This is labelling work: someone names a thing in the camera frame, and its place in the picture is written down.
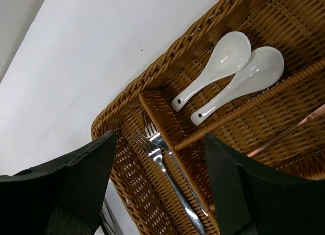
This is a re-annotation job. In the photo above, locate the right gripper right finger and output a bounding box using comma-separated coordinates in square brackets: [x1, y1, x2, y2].
[204, 133, 324, 234]

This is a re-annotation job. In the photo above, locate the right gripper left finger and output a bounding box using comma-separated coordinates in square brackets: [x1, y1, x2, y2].
[1, 132, 117, 234]

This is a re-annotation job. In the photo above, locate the silver fork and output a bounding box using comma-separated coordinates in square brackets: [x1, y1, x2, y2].
[130, 133, 207, 234]
[142, 111, 208, 216]

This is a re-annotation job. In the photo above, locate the copper knife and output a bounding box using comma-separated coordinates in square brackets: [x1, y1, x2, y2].
[246, 105, 324, 158]

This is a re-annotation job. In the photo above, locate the white ceramic spoon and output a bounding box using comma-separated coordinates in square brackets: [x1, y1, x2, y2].
[171, 31, 252, 112]
[191, 46, 285, 126]

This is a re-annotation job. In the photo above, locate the brown wicker divided tray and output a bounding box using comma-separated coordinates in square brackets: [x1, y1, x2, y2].
[92, 0, 324, 234]

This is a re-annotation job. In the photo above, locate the aluminium table rail front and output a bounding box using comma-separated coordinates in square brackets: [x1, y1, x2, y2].
[101, 199, 120, 234]

